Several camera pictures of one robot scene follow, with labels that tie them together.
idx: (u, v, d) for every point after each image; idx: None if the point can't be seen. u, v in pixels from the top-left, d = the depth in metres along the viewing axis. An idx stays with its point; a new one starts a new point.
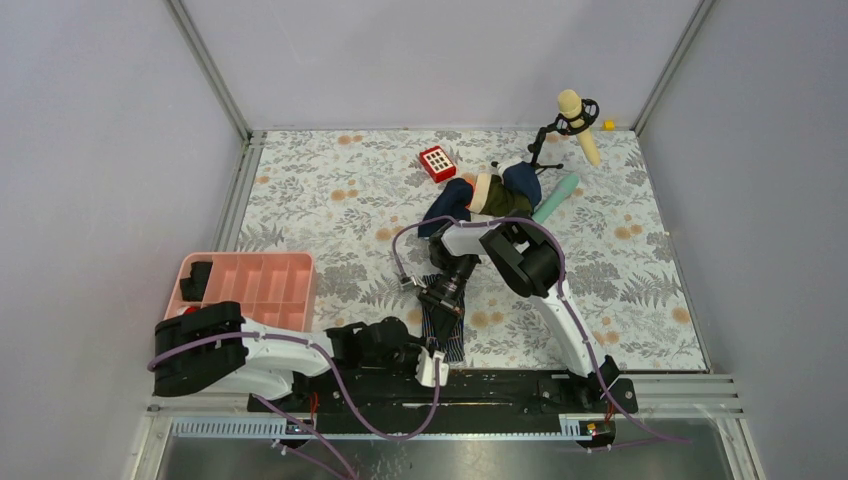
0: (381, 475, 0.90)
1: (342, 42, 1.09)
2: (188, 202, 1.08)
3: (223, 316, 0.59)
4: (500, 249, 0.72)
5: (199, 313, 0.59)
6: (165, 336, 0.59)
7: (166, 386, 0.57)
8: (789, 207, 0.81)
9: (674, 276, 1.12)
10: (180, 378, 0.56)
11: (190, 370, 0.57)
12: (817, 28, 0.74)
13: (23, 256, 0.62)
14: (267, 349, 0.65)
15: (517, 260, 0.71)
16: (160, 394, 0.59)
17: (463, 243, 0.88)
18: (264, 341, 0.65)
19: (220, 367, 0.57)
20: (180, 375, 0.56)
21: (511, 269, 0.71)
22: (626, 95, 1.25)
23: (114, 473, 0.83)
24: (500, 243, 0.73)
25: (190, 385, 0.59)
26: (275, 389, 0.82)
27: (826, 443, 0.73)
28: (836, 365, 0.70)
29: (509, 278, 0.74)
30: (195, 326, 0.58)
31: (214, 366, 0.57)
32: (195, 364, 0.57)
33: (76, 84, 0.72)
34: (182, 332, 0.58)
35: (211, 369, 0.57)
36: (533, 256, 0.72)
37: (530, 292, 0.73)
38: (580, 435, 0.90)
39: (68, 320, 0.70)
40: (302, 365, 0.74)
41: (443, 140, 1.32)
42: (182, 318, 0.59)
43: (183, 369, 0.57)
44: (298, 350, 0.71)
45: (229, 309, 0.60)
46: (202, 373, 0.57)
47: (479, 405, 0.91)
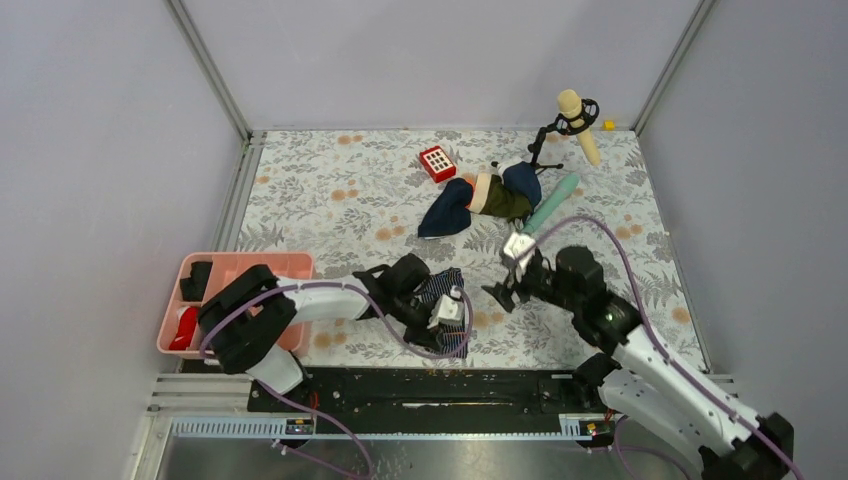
0: (381, 475, 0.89)
1: (342, 42, 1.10)
2: (188, 201, 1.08)
3: (259, 278, 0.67)
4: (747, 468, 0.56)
5: (236, 285, 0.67)
6: (210, 316, 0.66)
7: (233, 357, 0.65)
8: (789, 207, 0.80)
9: (674, 276, 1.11)
10: (244, 343, 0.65)
11: (250, 333, 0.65)
12: (817, 27, 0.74)
13: (25, 255, 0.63)
14: (309, 297, 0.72)
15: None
16: (229, 368, 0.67)
17: (647, 372, 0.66)
18: (305, 291, 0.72)
19: (276, 319, 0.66)
20: (242, 341, 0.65)
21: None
22: (625, 96, 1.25)
23: (114, 472, 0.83)
24: (750, 464, 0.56)
25: (255, 348, 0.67)
26: (284, 379, 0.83)
27: (825, 444, 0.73)
28: (834, 364, 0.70)
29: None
30: (237, 296, 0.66)
31: (270, 322, 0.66)
32: (254, 326, 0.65)
33: (75, 84, 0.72)
34: (227, 307, 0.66)
35: (270, 324, 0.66)
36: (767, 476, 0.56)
37: None
38: (580, 435, 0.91)
39: (68, 319, 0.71)
40: (341, 305, 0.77)
41: (443, 140, 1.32)
42: (222, 295, 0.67)
43: (244, 334, 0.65)
44: (334, 293, 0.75)
45: (261, 271, 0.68)
46: (263, 333, 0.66)
47: (478, 405, 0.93)
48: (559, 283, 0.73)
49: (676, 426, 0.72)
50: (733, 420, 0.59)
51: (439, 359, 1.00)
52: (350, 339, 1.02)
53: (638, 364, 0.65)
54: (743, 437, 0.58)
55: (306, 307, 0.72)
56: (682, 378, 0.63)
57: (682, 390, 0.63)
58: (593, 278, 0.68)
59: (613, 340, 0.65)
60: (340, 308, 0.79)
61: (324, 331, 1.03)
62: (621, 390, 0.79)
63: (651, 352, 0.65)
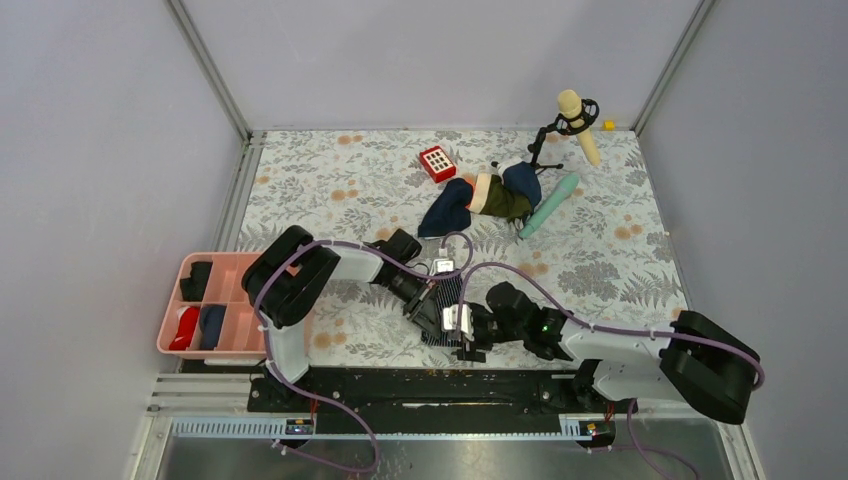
0: (381, 475, 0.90)
1: (342, 42, 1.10)
2: (188, 201, 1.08)
3: (298, 236, 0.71)
4: (692, 373, 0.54)
5: (277, 244, 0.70)
6: (257, 275, 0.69)
7: (290, 307, 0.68)
8: (789, 207, 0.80)
9: (674, 276, 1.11)
10: (300, 290, 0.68)
11: (303, 281, 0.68)
12: (818, 26, 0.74)
13: (24, 258, 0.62)
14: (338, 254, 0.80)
15: (714, 381, 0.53)
16: (286, 321, 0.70)
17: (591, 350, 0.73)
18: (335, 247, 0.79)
19: (324, 264, 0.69)
20: (297, 288, 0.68)
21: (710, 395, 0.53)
22: (625, 95, 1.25)
23: (114, 472, 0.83)
24: (687, 365, 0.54)
25: (306, 298, 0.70)
26: (296, 367, 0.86)
27: (827, 444, 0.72)
28: (834, 365, 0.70)
29: (704, 404, 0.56)
30: (280, 254, 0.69)
31: (319, 269, 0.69)
32: (303, 275, 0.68)
33: (76, 84, 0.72)
34: (272, 265, 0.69)
35: (318, 270, 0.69)
36: (734, 375, 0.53)
37: (727, 418, 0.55)
38: (580, 435, 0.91)
39: (67, 321, 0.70)
40: (360, 264, 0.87)
41: (443, 140, 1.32)
42: (266, 255, 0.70)
43: (296, 284, 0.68)
44: (353, 252, 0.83)
45: (299, 229, 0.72)
46: (313, 280, 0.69)
47: (479, 405, 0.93)
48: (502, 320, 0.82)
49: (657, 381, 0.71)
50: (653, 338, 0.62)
51: (439, 359, 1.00)
52: (350, 339, 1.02)
53: (581, 346, 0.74)
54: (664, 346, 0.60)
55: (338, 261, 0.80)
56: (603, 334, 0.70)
57: (606, 342, 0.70)
58: (524, 301, 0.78)
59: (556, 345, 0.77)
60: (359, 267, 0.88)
61: (323, 331, 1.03)
62: (606, 378, 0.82)
63: (582, 330, 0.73)
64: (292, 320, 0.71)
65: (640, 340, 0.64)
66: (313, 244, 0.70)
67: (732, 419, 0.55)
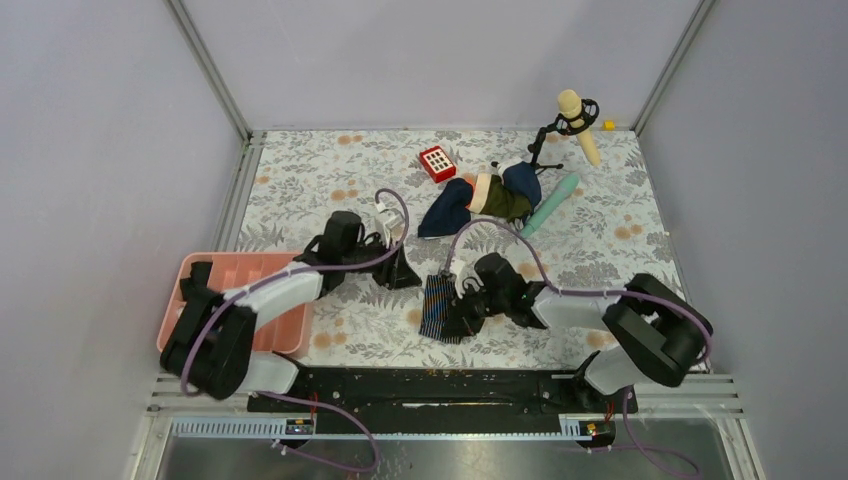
0: (382, 475, 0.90)
1: (342, 41, 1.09)
2: (189, 202, 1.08)
3: (205, 301, 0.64)
4: (632, 327, 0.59)
5: (185, 319, 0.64)
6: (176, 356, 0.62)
7: (216, 381, 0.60)
8: (790, 207, 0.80)
9: (674, 276, 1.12)
10: (222, 364, 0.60)
11: (222, 352, 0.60)
12: (818, 27, 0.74)
13: (24, 259, 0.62)
14: (263, 296, 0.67)
15: (655, 339, 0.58)
16: (220, 395, 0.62)
17: (563, 315, 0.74)
18: (257, 292, 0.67)
19: (241, 326, 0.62)
20: (218, 362, 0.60)
21: (648, 351, 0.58)
22: (625, 95, 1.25)
23: (113, 472, 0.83)
24: (624, 317, 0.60)
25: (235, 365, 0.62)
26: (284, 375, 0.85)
27: (827, 445, 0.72)
28: (833, 365, 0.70)
29: (644, 363, 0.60)
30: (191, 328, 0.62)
31: (237, 332, 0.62)
32: (221, 344, 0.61)
33: (76, 84, 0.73)
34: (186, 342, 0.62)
35: (234, 336, 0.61)
36: (681, 339, 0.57)
37: (671, 380, 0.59)
38: (580, 436, 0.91)
39: (68, 322, 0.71)
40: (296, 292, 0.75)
41: (443, 140, 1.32)
42: (178, 334, 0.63)
43: (217, 356, 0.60)
44: (285, 283, 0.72)
45: (206, 292, 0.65)
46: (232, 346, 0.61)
47: (479, 405, 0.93)
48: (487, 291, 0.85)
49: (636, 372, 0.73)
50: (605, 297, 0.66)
51: (439, 359, 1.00)
52: (350, 339, 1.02)
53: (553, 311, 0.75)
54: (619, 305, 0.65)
55: (265, 306, 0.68)
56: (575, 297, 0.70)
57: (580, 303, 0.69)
58: (507, 272, 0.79)
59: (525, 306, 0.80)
60: (299, 293, 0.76)
61: (323, 331, 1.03)
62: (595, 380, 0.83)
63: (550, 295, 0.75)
64: (229, 390, 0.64)
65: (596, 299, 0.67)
66: (223, 306, 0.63)
67: (672, 380, 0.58)
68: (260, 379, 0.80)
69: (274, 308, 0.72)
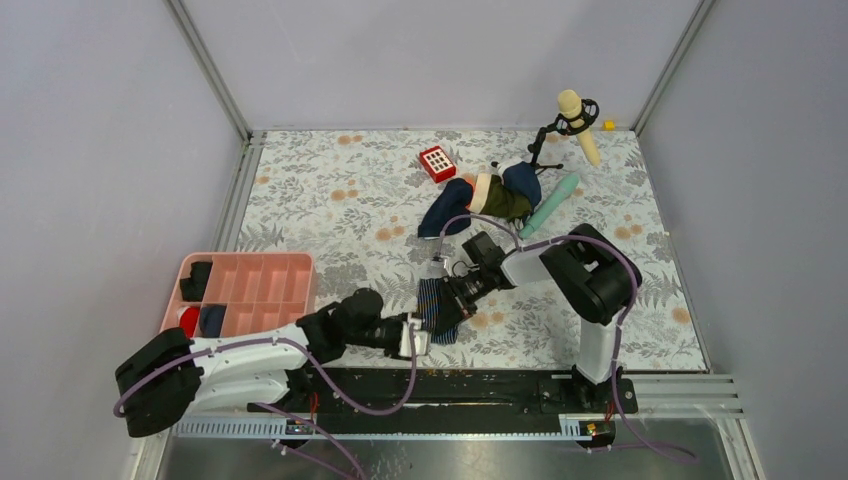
0: (381, 475, 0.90)
1: (342, 41, 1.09)
2: (189, 202, 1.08)
3: (171, 344, 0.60)
4: (566, 266, 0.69)
5: (149, 346, 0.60)
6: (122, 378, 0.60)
7: (138, 423, 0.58)
8: (790, 207, 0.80)
9: (674, 276, 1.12)
10: (145, 415, 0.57)
11: (151, 405, 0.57)
12: (818, 26, 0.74)
13: (24, 259, 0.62)
14: (228, 361, 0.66)
15: (585, 277, 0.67)
16: (137, 432, 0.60)
17: (524, 268, 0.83)
18: (220, 354, 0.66)
19: (178, 394, 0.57)
20: (143, 411, 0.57)
21: (578, 288, 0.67)
22: (626, 95, 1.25)
23: (113, 472, 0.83)
24: (560, 257, 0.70)
25: (162, 418, 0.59)
26: (271, 391, 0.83)
27: (827, 445, 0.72)
28: (834, 366, 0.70)
29: (578, 302, 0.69)
30: (146, 361, 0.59)
31: (167, 398, 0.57)
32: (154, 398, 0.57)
33: (75, 84, 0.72)
34: (135, 372, 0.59)
35: (165, 399, 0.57)
36: (610, 281, 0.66)
37: (600, 316, 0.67)
38: (581, 436, 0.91)
39: (67, 322, 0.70)
40: (272, 363, 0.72)
41: (443, 140, 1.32)
42: (134, 357, 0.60)
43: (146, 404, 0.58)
44: (261, 352, 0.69)
45: (176, 333, 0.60)
46: (160, 405, 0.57)
47: (478, 405, 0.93)
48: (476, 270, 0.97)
49: (605, 328, 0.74)
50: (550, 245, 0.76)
51: (439, 359, 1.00)
52: None
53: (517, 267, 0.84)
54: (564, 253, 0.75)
55: (226, 369, 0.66)
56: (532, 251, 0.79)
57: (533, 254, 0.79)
58: (484, 244, 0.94)
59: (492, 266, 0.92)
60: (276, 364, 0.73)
61: None
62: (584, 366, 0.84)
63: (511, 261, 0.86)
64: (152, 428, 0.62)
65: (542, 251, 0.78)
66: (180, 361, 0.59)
67: (598, 316, 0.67)
68: (241, 397, 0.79)
69: (237, 371, 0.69)
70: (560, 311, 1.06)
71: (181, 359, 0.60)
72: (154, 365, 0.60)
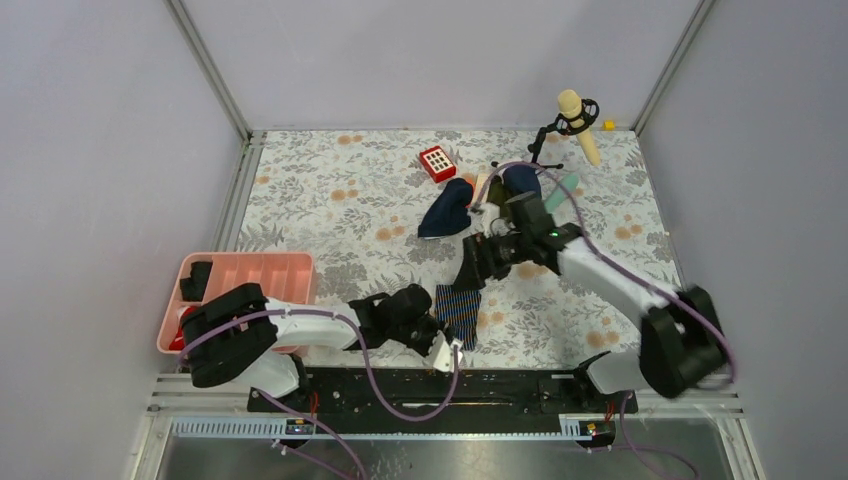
0: (381, 475, 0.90)
1: (343, 42, 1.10)
2: (189, 202, 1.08)
3: (248, 297, 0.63)
4: (662, 331, 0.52)
5: (224, 299, 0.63)
6: (192, 326, 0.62)
7: (203, 375, 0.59)
8: (790, 208, 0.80)
9: (674, 276, 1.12)
10: (215, 364, 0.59)
11: (223, 354, 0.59)
12: (818, 27, 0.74)
13: (24, 258, 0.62)
14: (295, 325, 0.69)
15: (679, 357, 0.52)
16: (198, 385, 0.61)
17: (592, 282, 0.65)
18: (291, 317, 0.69)
19: (253, 346, 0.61)
20: (214, 360, 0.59)
21: (664, 359, 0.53)
22: (625, 95, 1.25)
23: (114, 473, 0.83)
24: (660, 318, 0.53)
25: (226, 371, 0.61)
26: (284, 385, 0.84)
27: (827, 445, 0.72)
28: (833, 367, 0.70)
29: (653, 369, 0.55)
30: (222, 311, 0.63)
31: (243, 348, 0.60)
32: (227, 348, 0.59)
33: (76, 86, 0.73)
34: (209, 319, 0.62)
35: (242, 348, 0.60)
36: (700, 361, 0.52)
37: (669, 391, 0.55)
38: (580, 435, 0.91)
39: (68, 323, 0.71)
40: (330, 336, 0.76)
41: (443, 140, 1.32)
42: (207, 307, 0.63)
43: (218, 353, 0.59)
44: (323, 323, 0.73)
45: (252, 289, 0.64)
46: (233, 356, 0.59)
47: (478, 405, 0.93)
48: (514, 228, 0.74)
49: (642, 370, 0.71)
50: (648, 290, 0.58)
51: None
52: None
53: (580, 271, 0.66)
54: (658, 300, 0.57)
55: (290, 333, 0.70)
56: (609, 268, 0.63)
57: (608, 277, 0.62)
58: (536, 210, 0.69)
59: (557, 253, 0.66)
60: (325, 338, 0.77)
61: None
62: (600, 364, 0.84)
63: (584, 252, 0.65)
64: (209, 384, 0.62)
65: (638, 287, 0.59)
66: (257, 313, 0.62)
67: (666, 391, 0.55)
68: (259, 380, 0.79)
69: (294, 339, 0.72)
70: (560, 311, 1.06)
71: (254, 315, 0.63)
72: (226, 316, 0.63)
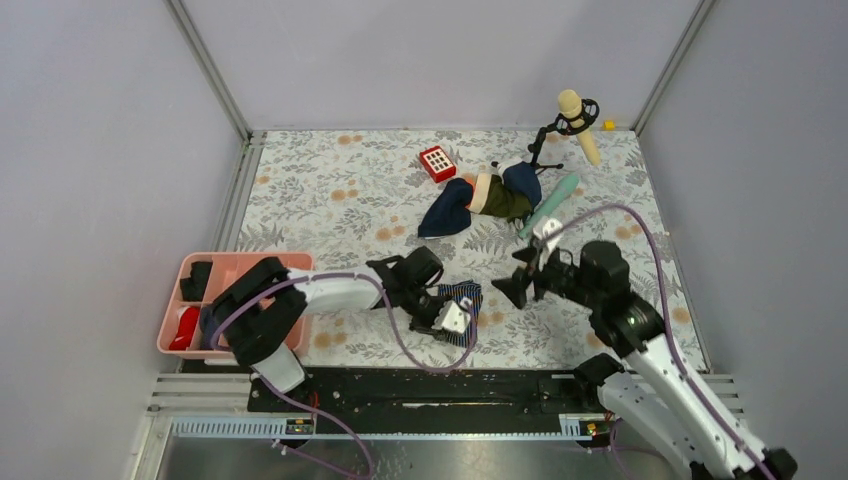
0: (382, 475, 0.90)
1: (343, 42, 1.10)
2: (189, 202, 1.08)
3: (270, 270, 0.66)
4: None
5: (247, 277, 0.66)
6: (223, 308, 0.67)
7: (247, 348, 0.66)
8: (790, 208, 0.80)
9: (675, 276, 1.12)
10: (255, 338, 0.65)
11: (261, 327, 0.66)
12: (818, 27, 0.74)
13: (24, 257, 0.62)
14: (322, 288, 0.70)
15: None
16: (245, 357, 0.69)
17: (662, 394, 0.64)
18: (316, 282, 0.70)
19: (285, 316, 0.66)
20: (254, 334, 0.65)
21: None
22: (625, 95, 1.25)
23: (114, 473, 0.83)
24: None
25: (265, 341, 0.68)
26: (287, 379, 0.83)
27: (828, 445, 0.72)
28: (833, 367, 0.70)
29: None
30: (245, 290, 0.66)
31: (277, 319, 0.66)
32: (263, 322, 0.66)
33: (76, 87, 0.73)
34: (237, 299, 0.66)
35: (277, 320, 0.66)
36: None
37: None
38: (580, 435, 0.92)
39: (68, 324, 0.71)
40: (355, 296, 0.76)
41: (443, 140, 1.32)
42: (233, 288, 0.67)
43: (255, 327, 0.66)
44: (347, 283, 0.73)
45: (273, 262, 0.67)
46: (270, 328, 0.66)
47: (478, 405, 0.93)
48: (583, 276, 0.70)
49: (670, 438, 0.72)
50: (738, 448, 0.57)
51: (439, 359, 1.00)
52: (350, 339, 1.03)
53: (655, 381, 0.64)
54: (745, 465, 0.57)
55: (319, 297, 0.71)
56: (696, 399, 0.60)
57: (693, 410, 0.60)
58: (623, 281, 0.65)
59: (632, 345, 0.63)
60: (351, 300, 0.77)
61: (323, 331, 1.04)
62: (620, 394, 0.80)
63: (669, 365, 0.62)
64: (254, 354, 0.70)
65: (725, 437, 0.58)
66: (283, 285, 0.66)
67: None
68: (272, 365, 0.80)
69: (324, 303, 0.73)
70: (560, 311, 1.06)
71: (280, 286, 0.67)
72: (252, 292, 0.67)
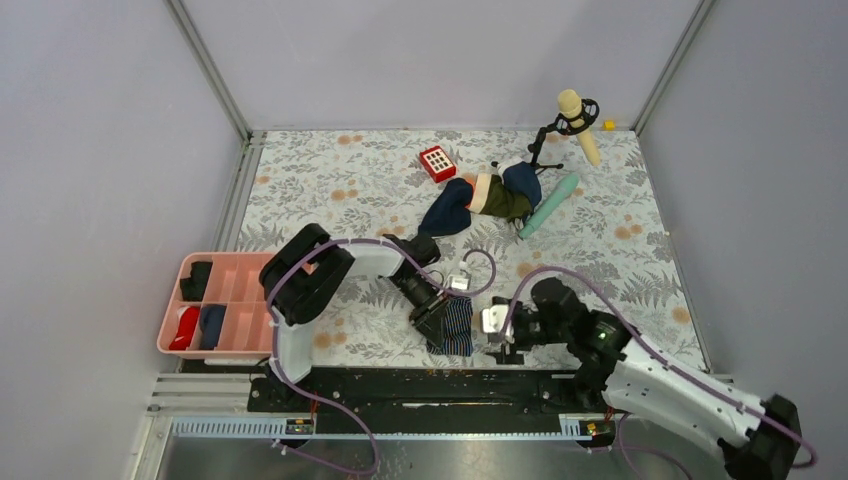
0: (381, 475, 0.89)
1: (343, 41, 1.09)
2: (188, 202, 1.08)
3: (314, 235, 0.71)
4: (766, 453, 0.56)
5: (293, 242, 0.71)
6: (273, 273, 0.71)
7: (304, 304, 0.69)
8: (790, 207, 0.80)
9: (674, 276, 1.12)
10: (313, 292, 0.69)
11: (315, 282, 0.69)
12: (818, 27, 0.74)
13: (23, 257, 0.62)
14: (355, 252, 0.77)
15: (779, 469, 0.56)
16: (303, 317, 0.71)
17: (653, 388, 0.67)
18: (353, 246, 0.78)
19: (334, 270, 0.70)
20: (310, 289, 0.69)
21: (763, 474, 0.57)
22: (625, 95, 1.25)
23: (114, 473, 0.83)
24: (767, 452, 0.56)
25: (318, 298, 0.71)
26: (298, 367, 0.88)
27: (828, 445, 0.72)
28: (833, 366, 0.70)
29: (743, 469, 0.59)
30: (293, 255, 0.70)
31: (330, 272, 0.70)
32: (317, 278, 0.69)
33: (75, 86, 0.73)
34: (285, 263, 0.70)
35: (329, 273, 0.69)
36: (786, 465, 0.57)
37: None
38: (580, 435, 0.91)
39: (67, 325, 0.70)
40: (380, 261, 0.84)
41: (443, 140, 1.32)
42: (282, 254, 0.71)
43: (311, 283, 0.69)
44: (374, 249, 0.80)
45: (315, 228, 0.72)
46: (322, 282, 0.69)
47: (478, 405, 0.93)
48: (545, 318, 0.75)
49: (690, 422, 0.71)
50: (741, 411, 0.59)
51: (439, 359, 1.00)
52: (350, 339, 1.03)
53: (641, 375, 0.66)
54: (754, 425, 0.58)
55: None
56: (683, 381, 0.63)
57: (685, 390, 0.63)
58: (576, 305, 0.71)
59: (612, 357, 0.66)
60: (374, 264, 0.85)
61: (323, 331, 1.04)
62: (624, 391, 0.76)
63: (650, 361, 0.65)
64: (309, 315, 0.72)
65: (726, 405, 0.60)
66: (329, 244, 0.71)
67: None
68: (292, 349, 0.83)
69: None
70: None
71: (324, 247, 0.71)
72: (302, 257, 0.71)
